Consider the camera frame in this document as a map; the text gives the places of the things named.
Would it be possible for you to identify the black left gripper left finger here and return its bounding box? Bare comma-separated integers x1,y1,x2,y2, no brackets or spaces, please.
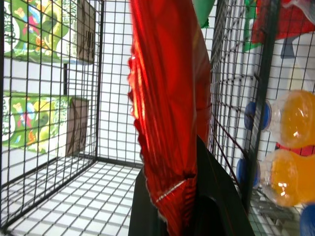
127,169,168,236

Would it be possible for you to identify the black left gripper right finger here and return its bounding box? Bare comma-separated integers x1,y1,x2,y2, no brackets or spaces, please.
181,134,255,236

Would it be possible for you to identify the red foil snack bag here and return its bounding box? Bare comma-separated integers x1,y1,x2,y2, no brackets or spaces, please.
127,0,212,236

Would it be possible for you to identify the orange juice bottle blue cap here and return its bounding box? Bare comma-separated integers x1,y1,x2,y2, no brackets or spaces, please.
244,89,315,149
236,148,315,207

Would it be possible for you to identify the green cartoon print box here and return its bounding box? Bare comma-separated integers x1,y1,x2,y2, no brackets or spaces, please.
1,91,90,157
3,0,96,65

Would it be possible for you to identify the green snack bag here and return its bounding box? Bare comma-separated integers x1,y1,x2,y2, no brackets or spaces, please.
191,0,217,29

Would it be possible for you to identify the red patterned snack bag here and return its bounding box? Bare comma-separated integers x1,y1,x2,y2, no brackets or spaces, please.
251,0,315,45

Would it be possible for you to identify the black wire mesh basket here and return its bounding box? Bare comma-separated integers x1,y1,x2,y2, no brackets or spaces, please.
0,0,265,236

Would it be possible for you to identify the dark green rack post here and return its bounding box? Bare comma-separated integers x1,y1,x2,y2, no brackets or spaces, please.
246,0,287,209

